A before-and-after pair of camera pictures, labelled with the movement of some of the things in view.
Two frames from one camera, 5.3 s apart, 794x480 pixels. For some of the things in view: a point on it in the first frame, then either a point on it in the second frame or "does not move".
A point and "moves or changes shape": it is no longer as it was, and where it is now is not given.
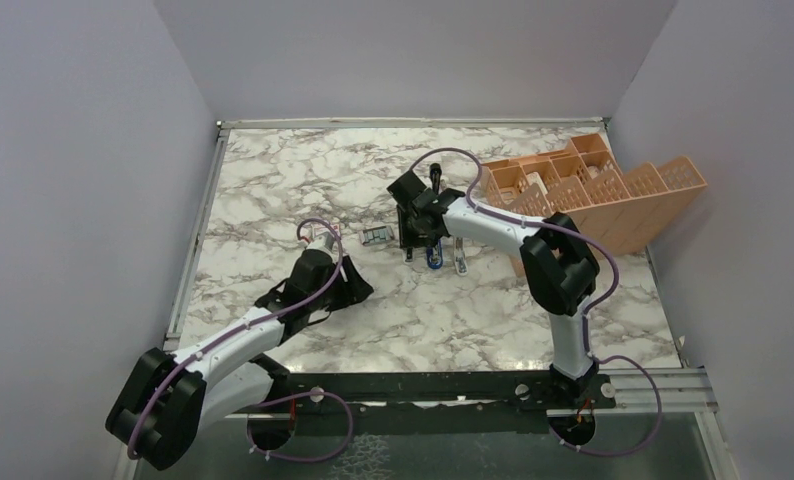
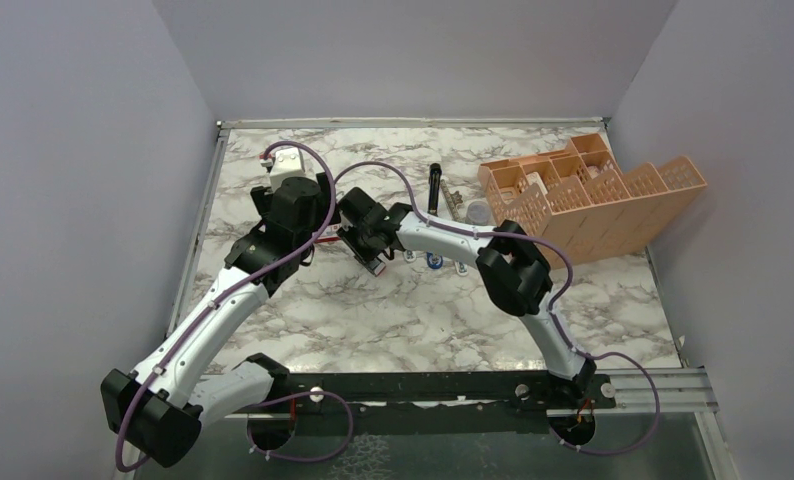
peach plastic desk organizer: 584,181 does not move
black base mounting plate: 440,403 does not move
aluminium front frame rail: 685,390 does not move
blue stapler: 434,254 does not move
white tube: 461,261 does not move
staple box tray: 376,234 moves or changes shape
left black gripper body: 323,299 → 325,206
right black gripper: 407,240 → 346,232
